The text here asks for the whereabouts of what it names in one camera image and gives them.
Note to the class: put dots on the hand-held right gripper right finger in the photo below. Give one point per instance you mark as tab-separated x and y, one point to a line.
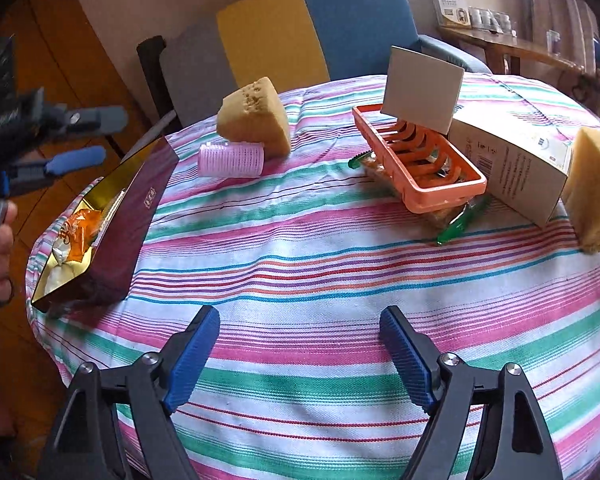
407	360

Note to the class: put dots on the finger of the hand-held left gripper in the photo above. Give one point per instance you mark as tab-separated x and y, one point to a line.
77	158
100	117

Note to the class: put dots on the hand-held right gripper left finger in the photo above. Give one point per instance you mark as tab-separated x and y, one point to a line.
190	360

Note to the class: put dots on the maroon gift box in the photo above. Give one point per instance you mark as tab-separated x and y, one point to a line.
130	220

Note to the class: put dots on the orange snack packet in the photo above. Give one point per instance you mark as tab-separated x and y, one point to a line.
77	232

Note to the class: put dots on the pale snack packet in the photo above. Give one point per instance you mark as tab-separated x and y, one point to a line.
62	272

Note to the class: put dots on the striped tablecloth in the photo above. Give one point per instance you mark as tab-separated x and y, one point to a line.
305	270

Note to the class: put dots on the green-ended snack packet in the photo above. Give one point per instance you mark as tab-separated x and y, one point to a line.
452	231

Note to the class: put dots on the pink hair roller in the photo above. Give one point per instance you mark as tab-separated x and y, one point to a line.
230	160

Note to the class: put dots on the yellow sponge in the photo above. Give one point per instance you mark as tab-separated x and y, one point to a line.
255	115
594	190

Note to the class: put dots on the orange plastic tray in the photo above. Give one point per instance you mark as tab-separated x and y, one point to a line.
444	198

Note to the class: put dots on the white carton box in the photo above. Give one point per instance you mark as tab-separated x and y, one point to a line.
509	170

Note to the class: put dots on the blue yellow grey armchair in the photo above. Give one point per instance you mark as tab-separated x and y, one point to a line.
350	20

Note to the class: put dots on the grey square card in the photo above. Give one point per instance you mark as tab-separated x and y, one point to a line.
422	90

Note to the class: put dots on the wooden side table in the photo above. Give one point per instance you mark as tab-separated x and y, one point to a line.
504	42

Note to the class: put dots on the small jar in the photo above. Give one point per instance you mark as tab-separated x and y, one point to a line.
553	42

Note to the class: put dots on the white printed box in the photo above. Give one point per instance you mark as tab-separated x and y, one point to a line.
450	9

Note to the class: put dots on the patterned curtain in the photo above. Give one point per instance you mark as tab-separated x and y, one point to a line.
554	0

